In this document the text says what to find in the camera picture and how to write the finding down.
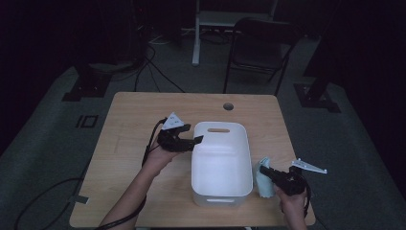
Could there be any grey tape piece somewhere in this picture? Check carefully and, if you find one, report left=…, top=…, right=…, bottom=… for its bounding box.
left=68, top=195, right=90, bottom=205

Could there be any right hand-held gripper cable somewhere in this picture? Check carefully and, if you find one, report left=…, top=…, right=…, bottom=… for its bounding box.
left=301, top=177, right=313, bottom=219

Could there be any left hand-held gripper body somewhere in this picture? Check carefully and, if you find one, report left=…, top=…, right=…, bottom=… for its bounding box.
left=156, top=112, right=195, bottom=153

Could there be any black folding chair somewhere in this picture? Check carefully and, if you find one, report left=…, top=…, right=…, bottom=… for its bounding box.
left=222, top=17, right=303, bottom=97

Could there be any black stand base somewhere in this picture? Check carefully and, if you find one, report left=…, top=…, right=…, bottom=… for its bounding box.
left=61, top=61, right=113, bottom=103
left=293, top=32, right=342, bottom=113

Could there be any light blue cloth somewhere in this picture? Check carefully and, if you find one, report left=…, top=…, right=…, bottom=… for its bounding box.
left=255, top=156, right=278, bottom=198

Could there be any left hand-held gripper cable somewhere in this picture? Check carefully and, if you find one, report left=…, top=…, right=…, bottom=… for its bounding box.
left=94, top=118, right=169, bottom=230

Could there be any white metal desk frame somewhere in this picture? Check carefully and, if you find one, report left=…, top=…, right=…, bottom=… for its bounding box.
left=191, top=0, right=279, bottom=67

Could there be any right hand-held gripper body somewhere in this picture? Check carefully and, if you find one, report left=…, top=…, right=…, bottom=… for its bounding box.
left=275, top=158, right=328, bottom=196

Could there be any hand-held gripper cable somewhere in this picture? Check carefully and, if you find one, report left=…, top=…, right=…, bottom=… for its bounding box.
left=301, top=177, right=313, bottom=219
left=94, top=118, right=169, bottom=230

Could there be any person's left hand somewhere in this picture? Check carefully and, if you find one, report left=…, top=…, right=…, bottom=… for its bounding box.
left=145, top=143, right=180, bottom=176

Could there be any black floor cable bundle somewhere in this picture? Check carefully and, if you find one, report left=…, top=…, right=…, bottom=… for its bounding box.
left=133, top=44, right=186, bottom=94

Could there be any white plastic basket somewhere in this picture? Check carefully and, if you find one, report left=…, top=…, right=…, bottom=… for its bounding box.
left=191, top=121, right=254, bottom=207

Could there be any person's right hand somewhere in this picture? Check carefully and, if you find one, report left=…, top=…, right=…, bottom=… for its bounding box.
left=273, top=186, right=308, bottom=223

